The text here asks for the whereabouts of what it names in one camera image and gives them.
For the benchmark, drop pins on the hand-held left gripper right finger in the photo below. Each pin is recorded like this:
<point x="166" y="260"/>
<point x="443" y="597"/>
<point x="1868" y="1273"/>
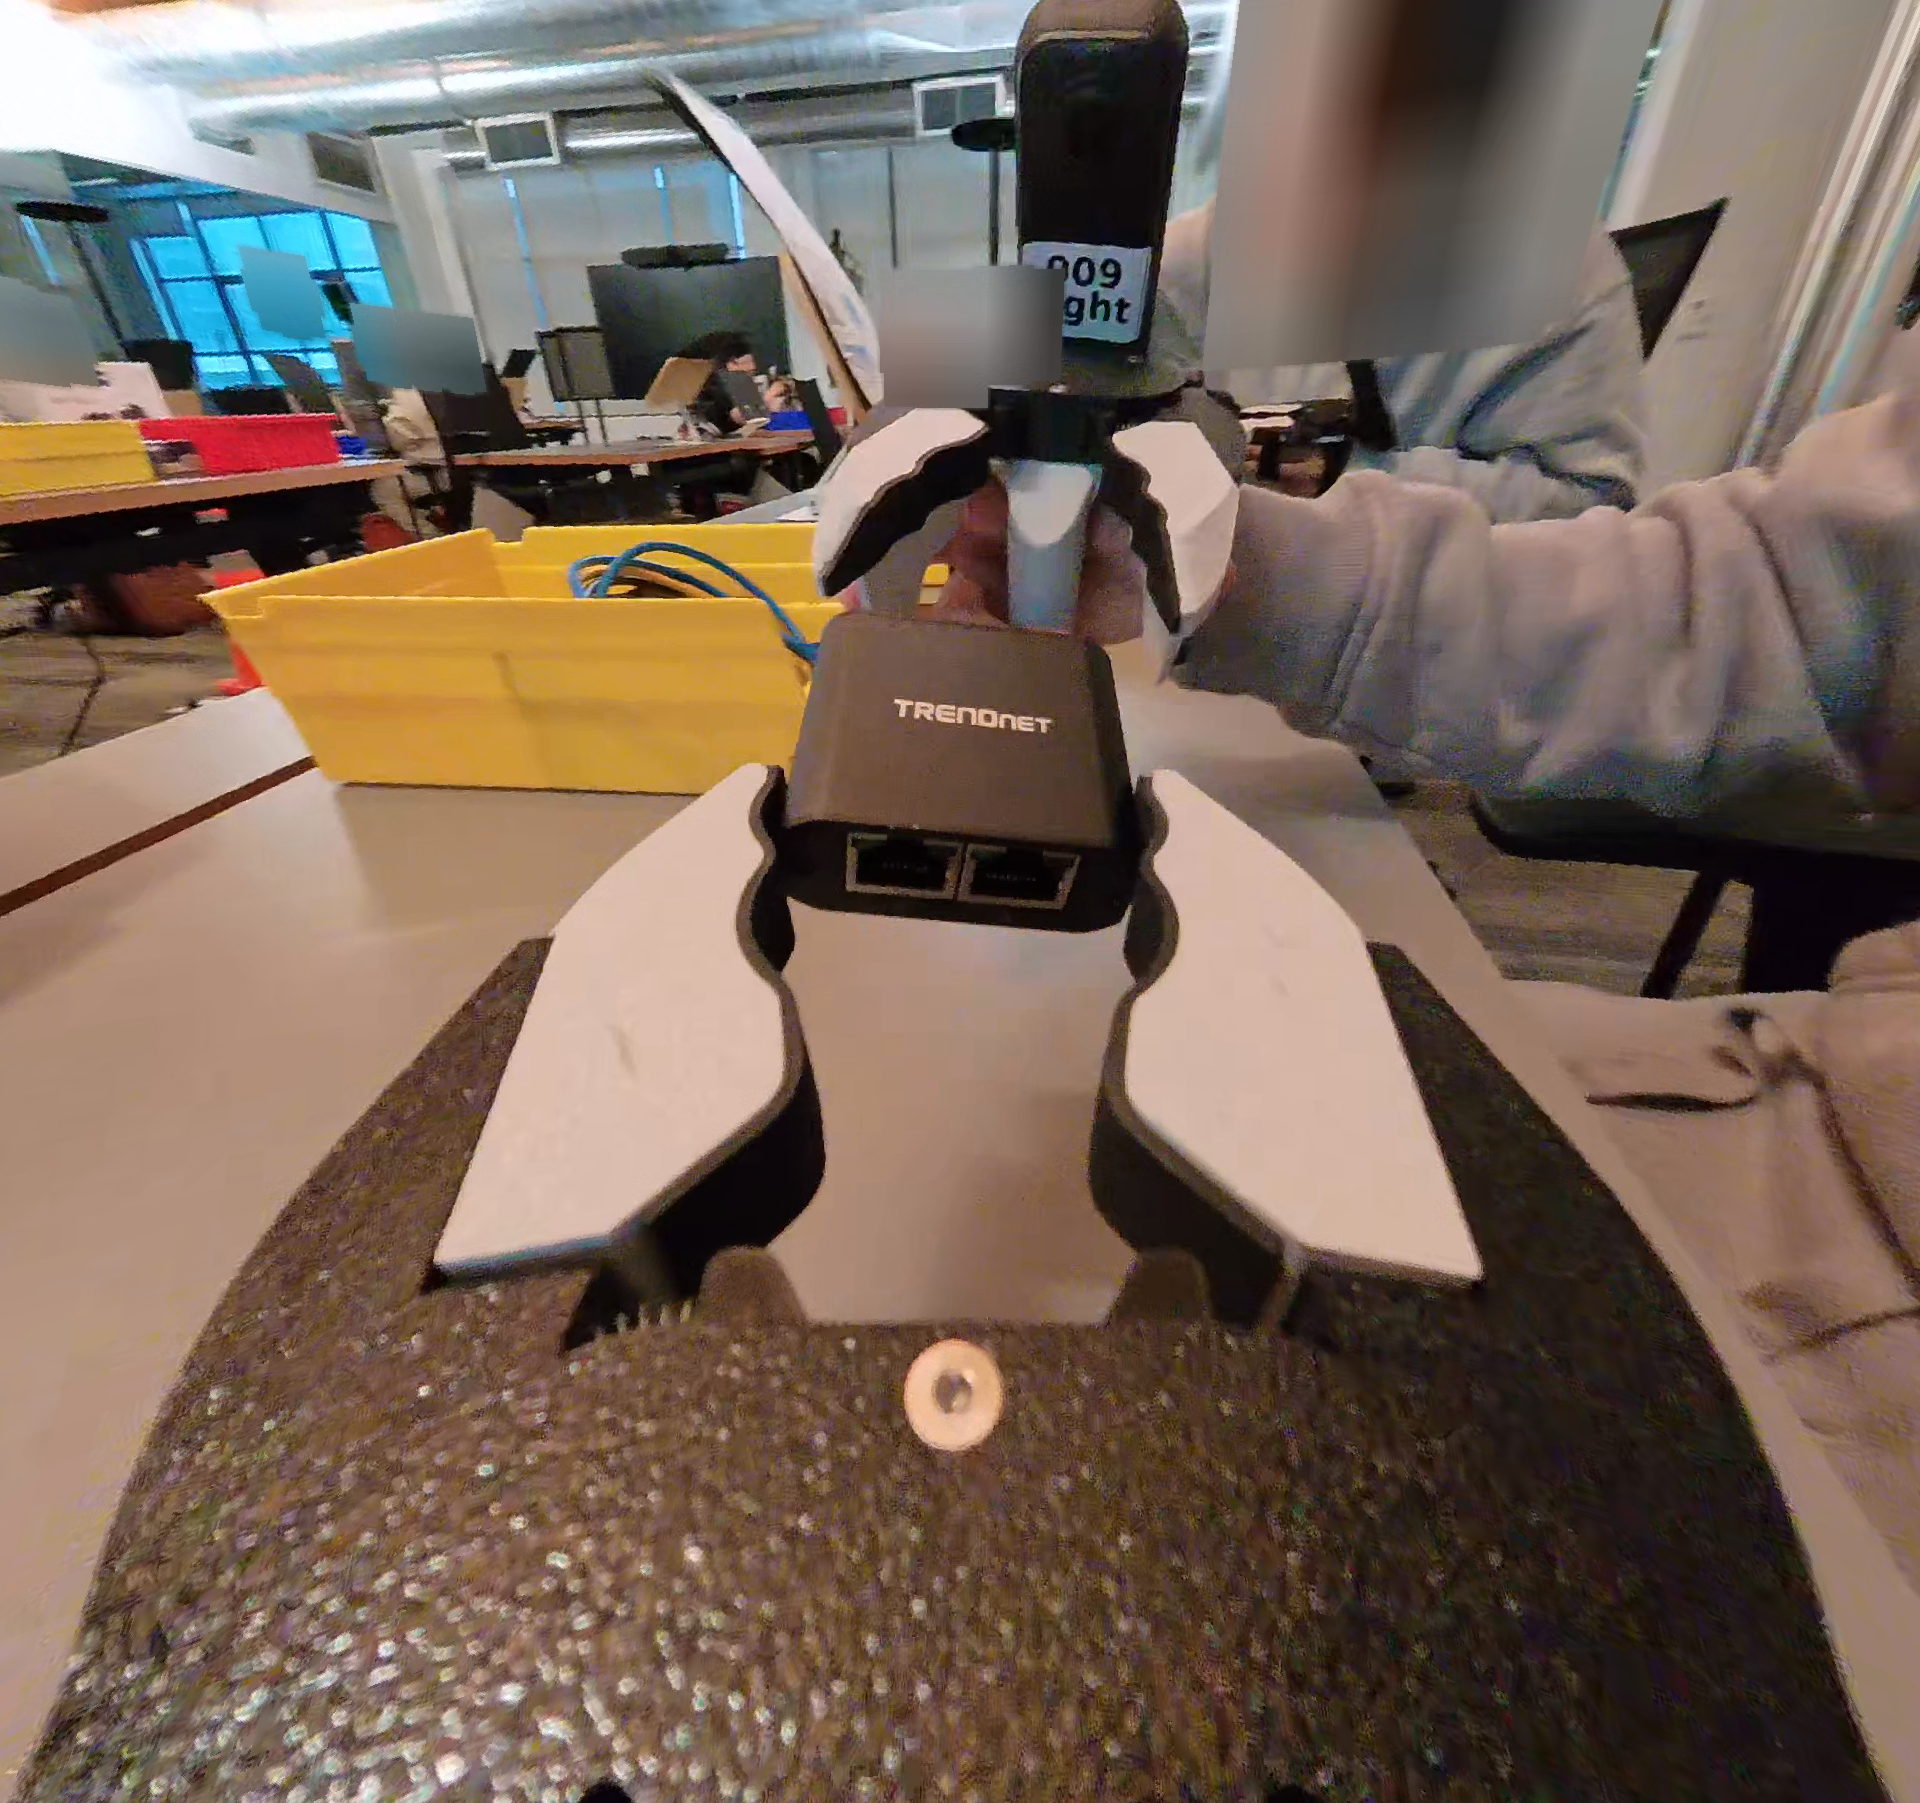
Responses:
<point x="1291" y="1039"/>

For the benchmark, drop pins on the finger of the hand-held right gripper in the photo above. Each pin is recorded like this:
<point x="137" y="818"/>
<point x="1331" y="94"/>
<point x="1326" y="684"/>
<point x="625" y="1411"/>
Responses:
<point x="1199" y="513"/>
<point x="869" y="484"/>

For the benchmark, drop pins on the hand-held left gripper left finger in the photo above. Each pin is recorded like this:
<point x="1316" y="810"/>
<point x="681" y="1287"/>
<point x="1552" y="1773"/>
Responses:
<point x="645" y="1024"/>

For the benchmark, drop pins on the black network switch box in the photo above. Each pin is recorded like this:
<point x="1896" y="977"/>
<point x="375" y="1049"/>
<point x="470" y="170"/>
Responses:
<point x="960" y="768"/>

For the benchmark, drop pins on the yellow plastic bin with divider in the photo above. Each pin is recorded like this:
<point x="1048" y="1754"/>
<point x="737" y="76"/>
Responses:
<point x="525" y="709"/>

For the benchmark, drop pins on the person's right forearm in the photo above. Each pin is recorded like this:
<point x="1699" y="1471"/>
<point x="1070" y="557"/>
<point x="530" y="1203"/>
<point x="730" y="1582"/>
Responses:
<point x="1500" y="634"/>

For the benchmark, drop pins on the grey desk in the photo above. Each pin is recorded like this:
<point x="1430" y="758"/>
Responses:
<point x="225" y="1009"/>

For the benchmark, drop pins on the person's right hand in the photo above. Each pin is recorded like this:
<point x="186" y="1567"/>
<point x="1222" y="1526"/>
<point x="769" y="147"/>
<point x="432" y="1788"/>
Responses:
<point x="972" y="557"/>

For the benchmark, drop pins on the instruction sheet board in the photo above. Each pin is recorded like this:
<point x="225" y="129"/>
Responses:
<point x="817" y="257"/>

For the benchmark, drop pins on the background office table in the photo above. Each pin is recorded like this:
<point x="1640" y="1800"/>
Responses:
<point x="630" y="449"/>

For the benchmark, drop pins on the large black screen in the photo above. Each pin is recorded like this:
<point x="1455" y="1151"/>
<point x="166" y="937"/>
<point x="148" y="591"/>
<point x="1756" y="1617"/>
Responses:
<point x="675" y="325"/>

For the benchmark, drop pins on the black computer monitor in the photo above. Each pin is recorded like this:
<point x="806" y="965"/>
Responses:
<point x="574" y="364"/>

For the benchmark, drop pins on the black office chair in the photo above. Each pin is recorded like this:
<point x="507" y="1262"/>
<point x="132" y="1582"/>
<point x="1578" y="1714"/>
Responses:
<point x="1666" y="281"/>

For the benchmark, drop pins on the person's grey hoodie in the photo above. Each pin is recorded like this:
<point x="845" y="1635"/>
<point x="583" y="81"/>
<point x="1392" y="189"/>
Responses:
<point x="1800" y="1160"/>

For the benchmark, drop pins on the red plastic bin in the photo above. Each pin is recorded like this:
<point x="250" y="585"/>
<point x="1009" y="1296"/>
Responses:
<point x="240" y="447"/>

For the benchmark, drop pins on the long office table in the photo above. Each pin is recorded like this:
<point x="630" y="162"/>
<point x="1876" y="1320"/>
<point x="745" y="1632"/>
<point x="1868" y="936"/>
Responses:
<point x="225" y="480"/>

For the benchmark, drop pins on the small yellow plastic bin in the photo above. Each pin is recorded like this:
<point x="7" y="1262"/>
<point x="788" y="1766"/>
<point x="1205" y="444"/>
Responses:
<point x="75" y="463"/>

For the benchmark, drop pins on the silver air duct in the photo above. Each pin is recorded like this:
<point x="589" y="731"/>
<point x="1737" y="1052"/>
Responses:
<point x="599" y="19"/>

